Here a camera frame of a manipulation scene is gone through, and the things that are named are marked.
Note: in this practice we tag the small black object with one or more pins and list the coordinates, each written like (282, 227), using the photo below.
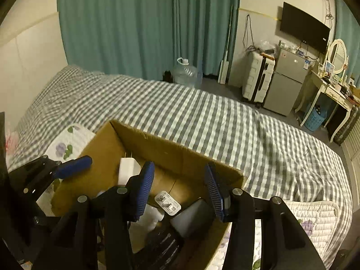
(167, 76)

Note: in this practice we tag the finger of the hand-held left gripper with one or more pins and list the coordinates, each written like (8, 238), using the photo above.
(74, 167)

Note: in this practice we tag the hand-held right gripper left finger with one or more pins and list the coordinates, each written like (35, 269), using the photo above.
(143, 185)

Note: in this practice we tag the white labelled adapter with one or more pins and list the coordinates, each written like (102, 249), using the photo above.
(167, 202)

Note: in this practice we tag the white suitcase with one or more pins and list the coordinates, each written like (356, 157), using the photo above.
(256, 78)

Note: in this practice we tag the clear water jug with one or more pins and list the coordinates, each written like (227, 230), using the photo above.
(185, 74)

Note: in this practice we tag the white oval mirror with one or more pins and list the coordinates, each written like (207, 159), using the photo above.
(337, 56)

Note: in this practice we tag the white floral quilt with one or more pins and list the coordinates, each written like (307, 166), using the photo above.
(309, 230)

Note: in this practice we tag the dark suitcase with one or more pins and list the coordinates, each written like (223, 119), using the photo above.
(350, 128)

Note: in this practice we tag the grey small fridge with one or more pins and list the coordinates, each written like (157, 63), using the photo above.
(285, 81)

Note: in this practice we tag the black block charger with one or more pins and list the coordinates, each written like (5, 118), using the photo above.
(194, 216)

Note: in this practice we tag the white dressing table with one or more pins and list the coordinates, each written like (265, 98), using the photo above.
(332, 91)

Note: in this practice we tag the white plug charger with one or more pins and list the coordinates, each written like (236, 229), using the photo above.
(126, 171)

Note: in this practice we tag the black wall television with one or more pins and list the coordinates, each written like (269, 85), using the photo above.
(305, 26)

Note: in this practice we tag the clear plastic bag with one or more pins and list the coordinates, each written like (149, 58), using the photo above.
(265, 45)

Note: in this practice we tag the white louvred wardrobe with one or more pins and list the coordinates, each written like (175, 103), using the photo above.
(353, 152)

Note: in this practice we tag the blue plastic basket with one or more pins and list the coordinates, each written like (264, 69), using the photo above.
(315, 119)

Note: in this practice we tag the white plastic bottle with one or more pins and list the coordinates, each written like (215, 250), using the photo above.
(153, 216)

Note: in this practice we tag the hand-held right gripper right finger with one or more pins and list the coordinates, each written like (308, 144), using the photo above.
(215, 191)

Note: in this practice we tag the teal curtain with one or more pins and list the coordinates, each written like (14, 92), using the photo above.
(348, 28)
(205, 25)
(112, 25)

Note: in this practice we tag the white mop pole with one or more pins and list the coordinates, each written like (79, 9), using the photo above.
(226, 47)

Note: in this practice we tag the grey checked bed sheet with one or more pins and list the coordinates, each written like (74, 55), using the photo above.
(197, 112)

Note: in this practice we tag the cardboard box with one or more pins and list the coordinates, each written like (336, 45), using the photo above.
(180, 157)

